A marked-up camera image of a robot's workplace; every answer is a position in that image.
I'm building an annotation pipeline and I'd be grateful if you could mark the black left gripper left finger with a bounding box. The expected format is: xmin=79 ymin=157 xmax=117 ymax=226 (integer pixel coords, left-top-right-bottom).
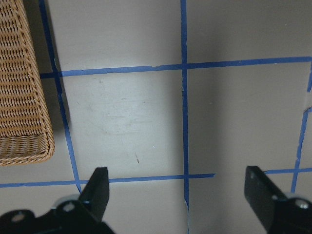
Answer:
xmin=78 ymin=167 xmax=109 ymax=221

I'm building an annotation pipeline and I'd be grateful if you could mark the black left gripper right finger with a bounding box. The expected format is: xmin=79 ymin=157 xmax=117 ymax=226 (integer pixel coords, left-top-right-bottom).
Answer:
xmin=244 ymin=166 xmax=288 ymax=229

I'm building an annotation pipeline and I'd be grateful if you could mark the brown wicker basket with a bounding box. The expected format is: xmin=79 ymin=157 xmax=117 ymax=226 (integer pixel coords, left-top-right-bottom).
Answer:
xmin=0 ymin=0 xmax=55 ymax=166

